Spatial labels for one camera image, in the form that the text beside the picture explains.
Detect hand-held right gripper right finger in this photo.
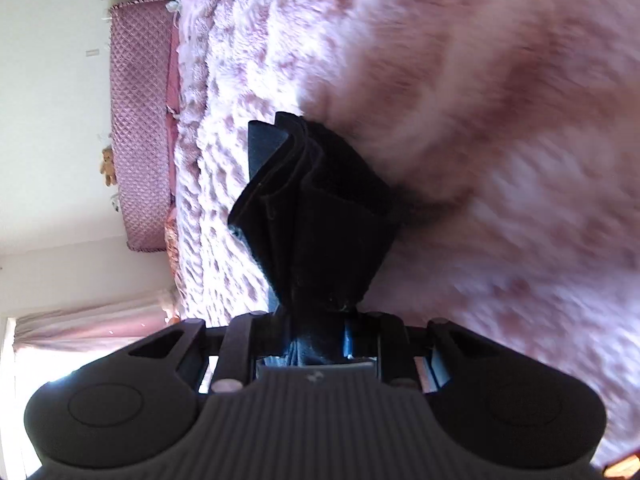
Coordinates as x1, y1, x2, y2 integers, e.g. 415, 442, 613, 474
342, 310, 495, 394

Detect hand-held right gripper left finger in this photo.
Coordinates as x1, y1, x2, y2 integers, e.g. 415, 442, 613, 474
127, 310, 297, 397

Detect black pants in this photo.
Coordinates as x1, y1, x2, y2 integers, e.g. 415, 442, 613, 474
227, 110, 401, 367

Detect pink floral pillow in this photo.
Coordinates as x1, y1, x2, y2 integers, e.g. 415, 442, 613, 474
163, 207, 182, 283

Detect pink curtain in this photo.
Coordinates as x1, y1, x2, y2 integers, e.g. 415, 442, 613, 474
0, 286, 182, 368

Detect small tan teddy bear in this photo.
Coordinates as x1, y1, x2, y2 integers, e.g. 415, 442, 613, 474
99, 147, 117, 187

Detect pink fluffy blanket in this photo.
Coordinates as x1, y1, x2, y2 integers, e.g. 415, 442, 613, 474
172, 0, 640, 466

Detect pink quilted headboard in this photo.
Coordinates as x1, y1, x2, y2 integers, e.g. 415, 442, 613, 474
109, 0, 177, 254

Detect pink ribbed duvet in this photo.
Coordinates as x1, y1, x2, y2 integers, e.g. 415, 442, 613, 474
174, 0, 228, 126

